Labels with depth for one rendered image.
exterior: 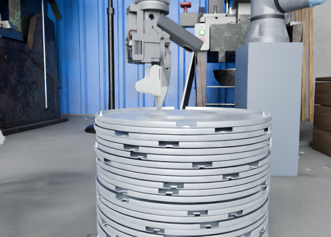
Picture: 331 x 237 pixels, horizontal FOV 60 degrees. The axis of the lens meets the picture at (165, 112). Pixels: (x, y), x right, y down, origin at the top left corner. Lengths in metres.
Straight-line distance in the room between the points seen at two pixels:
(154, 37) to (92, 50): 2.63
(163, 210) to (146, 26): 0.37
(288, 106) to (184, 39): 0.53
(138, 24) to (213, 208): 0.38
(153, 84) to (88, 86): 2.62
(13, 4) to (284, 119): 2.10
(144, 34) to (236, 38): 1.10
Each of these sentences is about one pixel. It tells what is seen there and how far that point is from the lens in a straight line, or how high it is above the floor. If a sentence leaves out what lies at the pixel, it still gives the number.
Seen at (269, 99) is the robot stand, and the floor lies 0.26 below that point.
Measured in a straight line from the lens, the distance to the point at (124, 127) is 0.38.
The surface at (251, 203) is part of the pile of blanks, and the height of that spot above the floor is 0.15.
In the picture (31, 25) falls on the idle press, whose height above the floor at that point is 0.78.
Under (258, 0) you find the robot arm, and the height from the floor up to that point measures 0.60.
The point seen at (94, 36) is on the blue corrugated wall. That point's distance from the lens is 3.21.
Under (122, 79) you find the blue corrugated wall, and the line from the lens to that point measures 3.05.
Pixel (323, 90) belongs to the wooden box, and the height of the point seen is 0.29.
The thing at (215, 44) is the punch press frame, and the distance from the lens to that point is 1.63.
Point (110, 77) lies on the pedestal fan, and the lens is 2.06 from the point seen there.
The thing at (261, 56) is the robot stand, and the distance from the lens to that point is 1.02.
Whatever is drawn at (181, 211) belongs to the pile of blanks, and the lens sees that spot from 0.38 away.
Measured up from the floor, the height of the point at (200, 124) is 0.26.
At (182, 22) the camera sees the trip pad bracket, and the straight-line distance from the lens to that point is 1.63.
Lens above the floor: 0.30
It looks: 5 degrees down
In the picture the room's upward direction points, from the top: straight up
